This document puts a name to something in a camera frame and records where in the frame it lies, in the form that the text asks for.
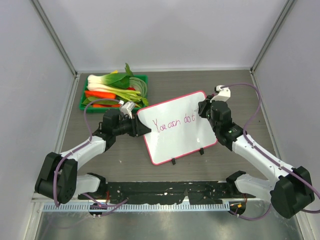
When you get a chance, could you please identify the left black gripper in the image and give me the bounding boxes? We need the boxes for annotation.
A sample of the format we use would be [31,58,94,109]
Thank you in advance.
[113,113,150,137]

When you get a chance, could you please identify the pink framed whiteboard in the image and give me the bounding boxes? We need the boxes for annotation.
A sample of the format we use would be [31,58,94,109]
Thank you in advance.
[137,91,218,165]

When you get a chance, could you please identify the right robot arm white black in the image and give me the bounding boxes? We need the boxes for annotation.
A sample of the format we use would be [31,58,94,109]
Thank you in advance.
[198,95,320,219]

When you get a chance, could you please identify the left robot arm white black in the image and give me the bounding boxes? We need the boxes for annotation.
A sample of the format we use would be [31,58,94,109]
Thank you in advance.
[34,109,152,207]

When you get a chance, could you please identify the green onion stalks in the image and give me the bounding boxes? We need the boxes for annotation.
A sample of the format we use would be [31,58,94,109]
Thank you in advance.
[111,77,149,108]

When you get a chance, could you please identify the green plastic tray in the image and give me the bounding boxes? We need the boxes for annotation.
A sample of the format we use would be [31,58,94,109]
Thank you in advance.
[79,75,148,113]

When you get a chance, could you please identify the bok choy white green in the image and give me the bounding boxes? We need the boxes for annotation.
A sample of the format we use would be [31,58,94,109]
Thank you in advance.
[87,63,134,89]

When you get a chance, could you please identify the orange carrot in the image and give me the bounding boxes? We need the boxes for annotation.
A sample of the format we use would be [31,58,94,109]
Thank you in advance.
[84,90,116,100]

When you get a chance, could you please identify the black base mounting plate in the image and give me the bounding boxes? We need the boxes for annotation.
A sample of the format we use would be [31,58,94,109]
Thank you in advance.
[75,181,254,205]

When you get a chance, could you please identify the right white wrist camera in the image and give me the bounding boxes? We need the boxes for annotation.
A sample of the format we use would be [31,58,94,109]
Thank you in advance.
[210,85,231,103]

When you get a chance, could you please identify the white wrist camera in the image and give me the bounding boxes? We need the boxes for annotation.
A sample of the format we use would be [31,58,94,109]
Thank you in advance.
[119,101,135,119]
[210,85,231,103]

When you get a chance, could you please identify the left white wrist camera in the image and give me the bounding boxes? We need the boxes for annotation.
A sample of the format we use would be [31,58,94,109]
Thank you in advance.
[119,101,135,119]

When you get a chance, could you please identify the aluminium frame rail left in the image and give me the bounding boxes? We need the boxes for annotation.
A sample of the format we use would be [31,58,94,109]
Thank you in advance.
[30,0,80,153]

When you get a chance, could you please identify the aluminium frame rail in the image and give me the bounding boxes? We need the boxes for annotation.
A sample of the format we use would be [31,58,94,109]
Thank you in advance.
[30,0,80,153]
[250,0,297,75]

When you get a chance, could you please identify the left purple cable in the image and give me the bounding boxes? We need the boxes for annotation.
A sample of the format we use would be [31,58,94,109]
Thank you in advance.
[52,98,126,216]

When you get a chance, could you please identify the white slotted cable duct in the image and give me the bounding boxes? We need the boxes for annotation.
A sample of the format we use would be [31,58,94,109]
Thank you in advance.
[42,201,230,212]

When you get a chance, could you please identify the aluminium frame rail right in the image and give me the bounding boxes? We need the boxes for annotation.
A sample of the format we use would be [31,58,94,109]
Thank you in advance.
[250,0,297,75]

